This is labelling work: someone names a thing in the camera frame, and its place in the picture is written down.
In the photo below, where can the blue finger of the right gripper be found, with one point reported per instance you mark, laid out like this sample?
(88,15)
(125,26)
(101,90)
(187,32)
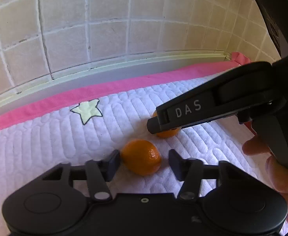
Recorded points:
(154,126)

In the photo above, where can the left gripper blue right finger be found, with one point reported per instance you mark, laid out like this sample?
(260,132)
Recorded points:
(190,172)

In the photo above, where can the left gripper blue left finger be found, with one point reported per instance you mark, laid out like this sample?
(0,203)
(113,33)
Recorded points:
(98,173)

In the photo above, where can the mandarin back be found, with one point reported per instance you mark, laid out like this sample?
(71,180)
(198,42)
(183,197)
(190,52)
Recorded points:
(169,133)

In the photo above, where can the mandarin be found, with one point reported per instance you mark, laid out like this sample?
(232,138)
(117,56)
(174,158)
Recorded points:
(169,133)
(141,157)

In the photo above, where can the person's right hand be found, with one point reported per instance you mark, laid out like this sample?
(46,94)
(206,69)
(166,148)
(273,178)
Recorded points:
(278,174)

